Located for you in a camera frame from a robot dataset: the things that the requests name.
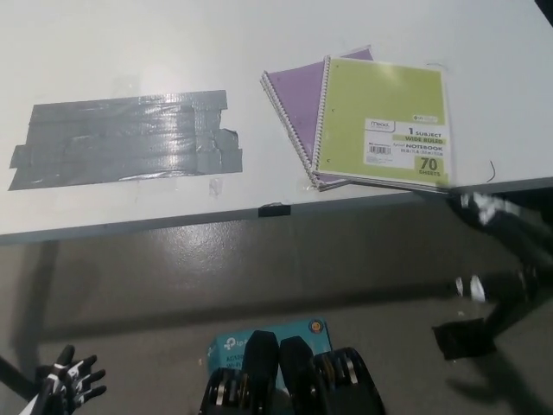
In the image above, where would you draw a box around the green Mead spiral notebook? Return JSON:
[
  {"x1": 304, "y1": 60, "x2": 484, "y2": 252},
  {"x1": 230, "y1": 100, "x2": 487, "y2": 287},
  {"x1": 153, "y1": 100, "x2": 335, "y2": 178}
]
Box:
[{"x1": 311, "y1": 54, "x2": 453, "y2": 194}]

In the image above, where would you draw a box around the small black tape strip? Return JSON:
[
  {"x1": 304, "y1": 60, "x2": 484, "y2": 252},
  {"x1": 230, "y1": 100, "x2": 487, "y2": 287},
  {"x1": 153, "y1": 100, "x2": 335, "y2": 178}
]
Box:
[{"x1": 257, "y1": 202, "x2": 293, "y2": 218}]

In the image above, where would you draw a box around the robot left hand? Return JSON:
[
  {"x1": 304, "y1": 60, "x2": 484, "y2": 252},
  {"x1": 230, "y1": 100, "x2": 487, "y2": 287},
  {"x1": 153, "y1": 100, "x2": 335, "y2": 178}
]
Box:
[{"x1": 25, "y1": 344, "x2": 108, "y2": 415}]

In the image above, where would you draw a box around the black slanted table leg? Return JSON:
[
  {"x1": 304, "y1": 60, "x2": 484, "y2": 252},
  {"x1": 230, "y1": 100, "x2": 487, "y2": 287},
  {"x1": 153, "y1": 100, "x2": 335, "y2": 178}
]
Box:
[{"x1": 0, "y1": 354, "x2": 41, "y2": 401}]

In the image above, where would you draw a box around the purple spiral notebook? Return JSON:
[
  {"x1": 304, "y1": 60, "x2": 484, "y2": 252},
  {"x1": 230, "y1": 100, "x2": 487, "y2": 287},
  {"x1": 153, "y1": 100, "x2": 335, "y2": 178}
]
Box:
[{"x1": 259, "y1": 46, "x2": 376, "y2": 193}]

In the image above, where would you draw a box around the grey duct tape patch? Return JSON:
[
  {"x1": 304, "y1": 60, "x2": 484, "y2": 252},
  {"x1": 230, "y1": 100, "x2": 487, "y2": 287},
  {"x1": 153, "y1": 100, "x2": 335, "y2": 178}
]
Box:
[{"x1": 7, "y1": 89, "x2": 245, "y2": 191}]

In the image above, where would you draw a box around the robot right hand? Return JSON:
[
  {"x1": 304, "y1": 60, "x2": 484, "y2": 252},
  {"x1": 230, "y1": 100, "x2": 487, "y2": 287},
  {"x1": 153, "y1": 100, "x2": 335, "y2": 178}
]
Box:
[{"x1": 448, "y1": 189, "x2": 520, "y2": 239}]

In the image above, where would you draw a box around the teal tp-link router box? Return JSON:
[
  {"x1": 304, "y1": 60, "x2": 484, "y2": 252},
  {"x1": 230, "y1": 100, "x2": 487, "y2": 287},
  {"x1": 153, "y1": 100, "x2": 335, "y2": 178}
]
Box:
[{"x1": 207, "y1": 317, "x2": 336, "y2": 390}]

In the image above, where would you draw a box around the black floor tape patch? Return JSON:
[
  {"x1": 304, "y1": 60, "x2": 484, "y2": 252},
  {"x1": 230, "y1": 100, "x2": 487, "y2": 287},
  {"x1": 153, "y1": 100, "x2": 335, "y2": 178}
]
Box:
[{"x1": 432, "y1": 317, "x2": 498, "y2": 362}]

